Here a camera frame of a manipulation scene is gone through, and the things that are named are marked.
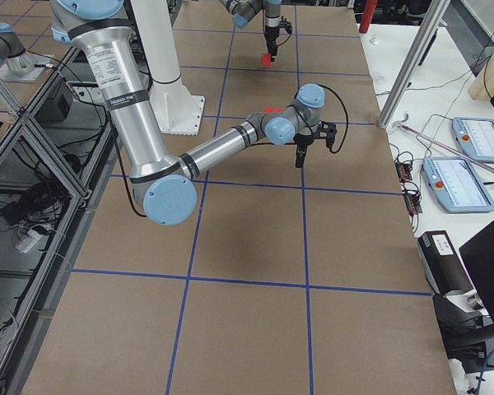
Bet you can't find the black box with label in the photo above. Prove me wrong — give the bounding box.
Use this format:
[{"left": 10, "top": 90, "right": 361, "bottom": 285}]
[{"left": 417, "top": 230, "right": 473, "bottom": 296}]

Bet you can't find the aluminium frame cage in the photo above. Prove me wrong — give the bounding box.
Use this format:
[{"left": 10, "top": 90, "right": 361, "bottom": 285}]
[{"left": 0, "top": 50, "right": 111, "bottom": 394}]

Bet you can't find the far teach pendant tablet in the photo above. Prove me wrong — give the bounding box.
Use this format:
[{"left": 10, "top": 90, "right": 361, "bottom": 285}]
[{"left": 452, "top": 117, "right": 494, "bottom": 163}]

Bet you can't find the black computer monitor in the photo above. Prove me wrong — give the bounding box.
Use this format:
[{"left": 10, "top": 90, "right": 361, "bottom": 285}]
[{"left": 459, "top": 220, "right": 494, "bottom": 317}]

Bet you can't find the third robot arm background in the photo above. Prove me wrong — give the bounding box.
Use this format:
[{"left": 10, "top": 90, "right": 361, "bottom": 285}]
[{"left": 0, "top": 22, "right": 53, "bottom": 83}]

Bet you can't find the teach pendant tablet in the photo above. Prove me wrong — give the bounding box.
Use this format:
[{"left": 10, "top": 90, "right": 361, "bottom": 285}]
[
  {"left": 452, "top": 117, "right": 494, "bottom": 163},
  {"left": 422, "top": 156, "right": 494, "bottom": 213}
]

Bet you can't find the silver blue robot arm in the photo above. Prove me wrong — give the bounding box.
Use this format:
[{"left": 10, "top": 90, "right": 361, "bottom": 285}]
[
  {"left": 50, "top": 1, "right": 345, "bottom": 225},
  {"left": 219, "top": 0, "right": 293, "bottom": 65}
]

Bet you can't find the near teach pendant tablet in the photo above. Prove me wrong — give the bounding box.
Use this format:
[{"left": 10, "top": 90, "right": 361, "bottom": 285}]
[{"left": 422, "top": 156, "right": 494, "bottom": 213}]

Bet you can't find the aluminium frame post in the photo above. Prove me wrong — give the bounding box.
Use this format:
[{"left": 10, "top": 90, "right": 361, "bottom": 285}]
[{"left": 377, "top": 0, "right": 450, "bottom": 129}]

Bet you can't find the metal rod with hook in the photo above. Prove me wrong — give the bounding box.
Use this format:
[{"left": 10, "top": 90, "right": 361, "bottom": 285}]
[{"left": 394, "top": 121, "right": 494, "bottom": 174}]

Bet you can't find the red cylinder object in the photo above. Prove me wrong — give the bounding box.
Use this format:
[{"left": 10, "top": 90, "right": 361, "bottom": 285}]
[{"left": 359, "top": 0, "right": 378, "bottom": 34}]

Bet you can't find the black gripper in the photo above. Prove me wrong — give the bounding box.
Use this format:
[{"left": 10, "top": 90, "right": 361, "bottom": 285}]
[
  {"left": 263, "top": 15, "right": 292, "bottom": 57},
  {"left": 293, "top": 121, "right": 337, "bottom": 168}
]

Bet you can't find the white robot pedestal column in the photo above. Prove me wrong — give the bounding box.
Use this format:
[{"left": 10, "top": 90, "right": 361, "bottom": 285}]
[{"left": 127, "top": 0, "right": 183, "bottom": 86}]

